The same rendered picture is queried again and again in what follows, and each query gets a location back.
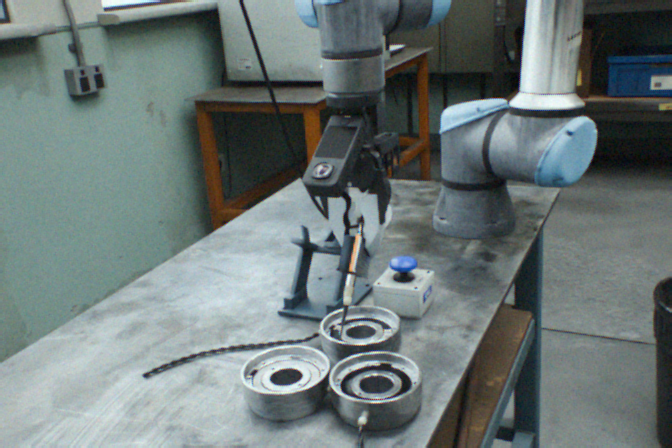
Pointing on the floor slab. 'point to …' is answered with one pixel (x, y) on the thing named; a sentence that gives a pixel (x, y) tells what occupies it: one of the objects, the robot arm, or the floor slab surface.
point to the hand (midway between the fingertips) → (357, 248)
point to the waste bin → (663, 359)
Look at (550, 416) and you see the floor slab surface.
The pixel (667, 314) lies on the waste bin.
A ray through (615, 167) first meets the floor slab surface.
